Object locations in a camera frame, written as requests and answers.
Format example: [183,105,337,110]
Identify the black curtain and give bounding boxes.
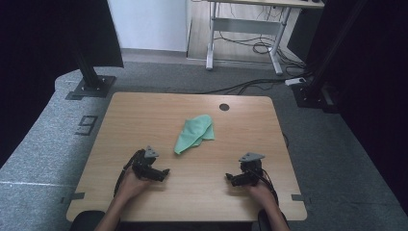
[0,0,125,168]
[304,0,408,214]

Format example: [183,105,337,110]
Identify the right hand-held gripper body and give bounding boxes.
[239,152,267,187]

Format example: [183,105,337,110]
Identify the white power strip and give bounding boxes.
[284,76,307,87]

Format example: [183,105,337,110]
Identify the green towel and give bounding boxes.
[173,114,216,156]

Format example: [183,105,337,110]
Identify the black slanted metal stand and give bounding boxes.
[290,0,369,114]

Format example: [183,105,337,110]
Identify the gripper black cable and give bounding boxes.
[253,167,279,206]
[113,149,145,198]

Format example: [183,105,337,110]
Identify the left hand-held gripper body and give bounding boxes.
[131,145,162,181]

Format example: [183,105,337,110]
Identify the black cable tangle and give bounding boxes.
[214,30,306,75]

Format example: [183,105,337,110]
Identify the black box under desk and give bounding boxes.
[287,8,321,63]

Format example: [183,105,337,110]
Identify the black stand with base plate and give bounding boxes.
[65,44,117,100]

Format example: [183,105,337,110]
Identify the person's left hand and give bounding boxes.
[115,167,152,203]

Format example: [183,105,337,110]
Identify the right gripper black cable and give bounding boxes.
[253,167,279,206]

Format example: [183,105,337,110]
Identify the black floor cable bundle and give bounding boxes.
[195,77,290,96]

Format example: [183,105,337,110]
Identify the person's right hand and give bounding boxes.
[247,182,279,210]

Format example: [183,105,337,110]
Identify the white metal desk frame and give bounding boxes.
[191,0,325,76]

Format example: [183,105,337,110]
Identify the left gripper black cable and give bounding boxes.
[113,149,145,198]

